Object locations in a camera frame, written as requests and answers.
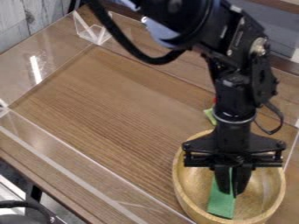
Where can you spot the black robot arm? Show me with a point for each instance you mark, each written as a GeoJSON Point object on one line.
{"type": "Point", "coordinates": [231, 40]}

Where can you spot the black table leg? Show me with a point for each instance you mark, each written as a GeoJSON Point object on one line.
{"type": "Point", "coordinates": [36, 193]}

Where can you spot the clear acrylic front panel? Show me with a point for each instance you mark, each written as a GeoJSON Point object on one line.
{"type": "Point", "coordinates": [80, 183]}

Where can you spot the green rectangular block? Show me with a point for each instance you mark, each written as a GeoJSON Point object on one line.
{"type": "Point", "coordinates": [221, 202]}

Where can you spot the clear acrylic corner bracket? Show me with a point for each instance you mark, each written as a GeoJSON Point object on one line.
{"type": "Point", "coordinates": [94, 33]}

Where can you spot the red plush strawberry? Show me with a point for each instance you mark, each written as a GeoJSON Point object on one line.
{"type": "Point", "coordinates": [209, 113]}

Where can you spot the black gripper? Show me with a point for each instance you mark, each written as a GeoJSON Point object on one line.
{"type": "Point", "coordinates": [233, 146]}

